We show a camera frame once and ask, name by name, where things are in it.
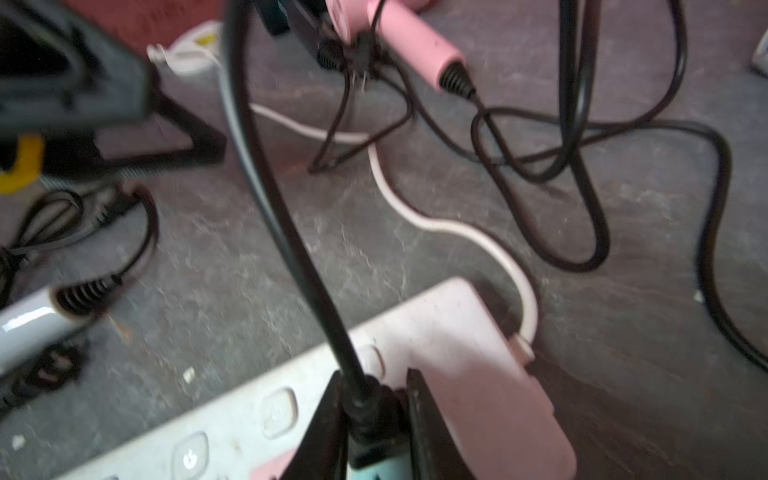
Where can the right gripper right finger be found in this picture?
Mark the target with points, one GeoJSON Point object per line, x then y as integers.
{"type": "Point", "coordinates": [434, 454]}

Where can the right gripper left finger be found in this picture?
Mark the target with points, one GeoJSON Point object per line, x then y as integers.
{"type": "Point", "coordinates": [322, 452]}

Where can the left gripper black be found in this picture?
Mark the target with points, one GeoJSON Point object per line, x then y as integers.
{"type": "Point", "coordinates": [62, 74]}

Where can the black plug with cable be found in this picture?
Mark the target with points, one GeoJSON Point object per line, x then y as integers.
{"type": "Point", "coordinates": [288, 240]}

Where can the white power strip coloured sockets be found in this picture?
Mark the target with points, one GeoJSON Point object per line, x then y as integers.
{"type": "Point", "coordinates": [430, 389]}

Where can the white tape roll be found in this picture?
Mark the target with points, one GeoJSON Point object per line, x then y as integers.
{"type": "Point", "coordinates": [194, 52]}

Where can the yellow pencil cup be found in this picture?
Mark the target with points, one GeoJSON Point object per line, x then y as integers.
{"type": "Point", "coordinates": [27, 164]}

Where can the large white hair dryer front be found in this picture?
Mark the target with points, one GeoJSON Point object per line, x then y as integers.
{"type": "Point", "coordinates": [49, 315]}

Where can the pink hair dryer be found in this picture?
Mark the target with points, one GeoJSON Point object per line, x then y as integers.
{"type": "Point", "coordinates": [438, 61]}

